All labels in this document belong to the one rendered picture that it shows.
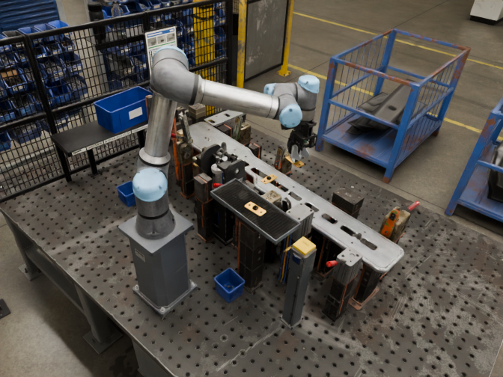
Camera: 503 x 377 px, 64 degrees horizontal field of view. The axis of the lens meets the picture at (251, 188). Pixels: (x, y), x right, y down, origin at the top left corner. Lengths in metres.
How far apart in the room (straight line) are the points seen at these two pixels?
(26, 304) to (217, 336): 1.55
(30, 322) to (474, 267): 2.51
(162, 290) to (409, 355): 1.03
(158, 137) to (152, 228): 0.34
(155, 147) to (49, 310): 1.65
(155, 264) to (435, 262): 1.38
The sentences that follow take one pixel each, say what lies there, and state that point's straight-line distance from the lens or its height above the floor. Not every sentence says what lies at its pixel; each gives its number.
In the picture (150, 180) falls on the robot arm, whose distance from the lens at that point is 1.46.
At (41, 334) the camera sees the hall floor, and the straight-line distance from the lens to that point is 2.81.
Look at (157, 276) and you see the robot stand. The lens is 1.67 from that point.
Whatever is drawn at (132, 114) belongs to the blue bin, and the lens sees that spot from 2.36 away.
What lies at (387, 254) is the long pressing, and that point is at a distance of 1.74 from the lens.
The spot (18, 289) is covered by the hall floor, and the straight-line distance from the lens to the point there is 3.08.
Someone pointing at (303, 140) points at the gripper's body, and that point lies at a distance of 1.53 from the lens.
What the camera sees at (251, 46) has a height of 0.56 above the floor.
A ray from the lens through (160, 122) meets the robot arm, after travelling 1.45.
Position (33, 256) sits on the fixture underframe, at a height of 0.23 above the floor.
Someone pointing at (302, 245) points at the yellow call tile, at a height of 1.16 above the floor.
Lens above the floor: 2.21
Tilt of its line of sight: 39 degrees down
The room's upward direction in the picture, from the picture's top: 3 degrees clockwise
